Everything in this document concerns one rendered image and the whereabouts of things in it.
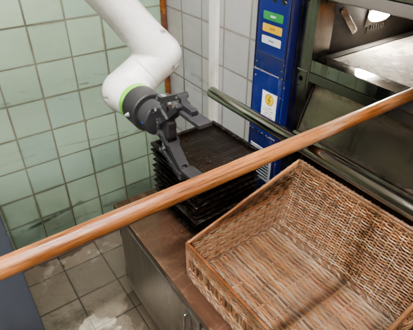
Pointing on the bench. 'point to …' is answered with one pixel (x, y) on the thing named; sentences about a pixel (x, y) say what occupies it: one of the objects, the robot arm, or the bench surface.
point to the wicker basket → (194, 262)
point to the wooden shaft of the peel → (185, 190)
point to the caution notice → (269, 105)
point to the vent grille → (263, 167)
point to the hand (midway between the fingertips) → (202, 154)
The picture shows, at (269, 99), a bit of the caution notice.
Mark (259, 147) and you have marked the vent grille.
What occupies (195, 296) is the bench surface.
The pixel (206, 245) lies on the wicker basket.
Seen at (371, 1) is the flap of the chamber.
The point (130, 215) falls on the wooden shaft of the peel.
